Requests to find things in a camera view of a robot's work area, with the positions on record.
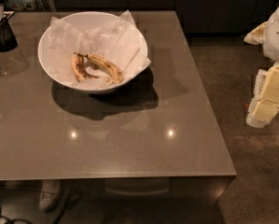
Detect short spotted banana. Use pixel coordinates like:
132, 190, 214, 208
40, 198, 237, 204
72, 53, 96, 82

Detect black mesh container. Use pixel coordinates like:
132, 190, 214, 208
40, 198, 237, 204
0, 3, 18, 52

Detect white paper liner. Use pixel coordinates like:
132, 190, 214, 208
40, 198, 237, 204
49, 9, 152, 91

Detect long spotted banana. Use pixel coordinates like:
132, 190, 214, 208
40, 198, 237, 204
86, 53, 123, 84

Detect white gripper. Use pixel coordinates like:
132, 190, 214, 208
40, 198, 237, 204
244, 7, 279, 128

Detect white ceramic bowl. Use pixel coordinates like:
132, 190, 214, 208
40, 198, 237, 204
37, 11, 149, 95

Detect white shoe under table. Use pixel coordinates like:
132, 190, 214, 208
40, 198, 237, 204
39, 180, 62, 213

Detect black floor cable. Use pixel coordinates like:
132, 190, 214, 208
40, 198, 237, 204
0, 201, 35, 224

